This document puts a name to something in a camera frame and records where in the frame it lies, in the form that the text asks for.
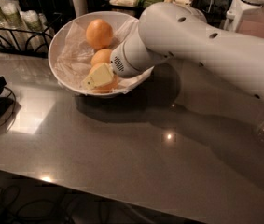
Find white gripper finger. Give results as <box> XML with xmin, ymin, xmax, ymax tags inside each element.
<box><xmin>82</xmin><ymin>76</ymin><xmax>95</xmax><ymax>90</ymax></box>

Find orange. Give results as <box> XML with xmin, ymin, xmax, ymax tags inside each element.
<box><xmin>91</xmin><ymin>75</ymin><xmax>118</xmax><ymax>93</ymax></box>
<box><xmin>90</xmin><ymin>49</ymin><xmax>112</xmax><ymax>66</ymax></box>
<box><xmin>86</xmin><ymin>19</ymin><xmax>113</xmax><ymax>50</ymax></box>

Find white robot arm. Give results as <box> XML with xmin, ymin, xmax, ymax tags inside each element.
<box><xmin>82</xmin><ymin>3</ymin><xmax>264</xmax><ymax>102</ymax></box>

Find white paper bowl liner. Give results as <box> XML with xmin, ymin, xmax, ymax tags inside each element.
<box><xmin>49</xmin><ymin>17</ymin><xmax>152</xmax><ymax>97</ymax></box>

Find white bowl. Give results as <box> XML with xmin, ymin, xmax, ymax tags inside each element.
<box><xmin>48</xmin><ymin>11</ymin><xmax>153</xmax><ymax>98</ymax></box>

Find right wrapped cup stack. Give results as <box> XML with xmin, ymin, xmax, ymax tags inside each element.
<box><xmin>21</xmin><ymin>10</ymin><xmax>48</xmax><ymax>53</ymax></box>

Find black condiment shelf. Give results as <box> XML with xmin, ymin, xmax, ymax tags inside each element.
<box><xmin>104</xmin><ymin>0</ymin><xmax>198</xmax><ymax>17</ymax></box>

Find white cylindrical dispenser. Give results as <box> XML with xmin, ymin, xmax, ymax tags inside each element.
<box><xmin>69</xmin><ymin>0</ymin><xmax>89</xmax><ymax>18</ymax></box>

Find middle wrapped cup stack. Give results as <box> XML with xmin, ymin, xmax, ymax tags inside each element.
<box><xmin>2</xmin><ymin>3</ymin><xmax>26</xmax><ymax>51</ymax></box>

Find white kitchen appliance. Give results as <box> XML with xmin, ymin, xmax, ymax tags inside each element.
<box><xmin>223</xmin><ymin>0</ymin><xmax>264</xmax><ymax>38</ymax></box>

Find black wire cup rack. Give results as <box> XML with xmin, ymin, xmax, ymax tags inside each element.
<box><xmin>0</xmin><ymin>13</ymin><xmax>62</xmax><ymax>58</ymax></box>

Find black wire stand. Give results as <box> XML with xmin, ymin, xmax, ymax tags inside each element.
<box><xmin>0</xmin><ymin>87</ymin><xmax>17</xmax><ymax>128</ymax></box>

